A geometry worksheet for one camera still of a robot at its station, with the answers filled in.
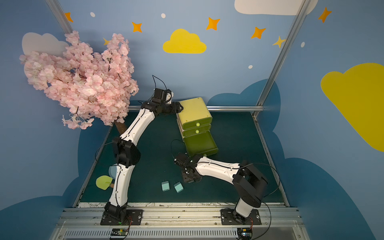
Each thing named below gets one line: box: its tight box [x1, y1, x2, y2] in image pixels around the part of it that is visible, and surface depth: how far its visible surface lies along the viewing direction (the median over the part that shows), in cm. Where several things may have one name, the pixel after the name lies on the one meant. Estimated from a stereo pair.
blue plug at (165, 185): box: [161, 179, 170, 192], surface depth 85 cm
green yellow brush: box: [95, 175, 115, 190], surface depth 88 cm
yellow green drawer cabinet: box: [176, 97, 213, 136], surface depth 95 cm
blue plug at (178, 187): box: [173, 181, 184, 193], surface depth 84 cm
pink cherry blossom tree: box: [19, 30, 139, 135], surface depth 63 cm
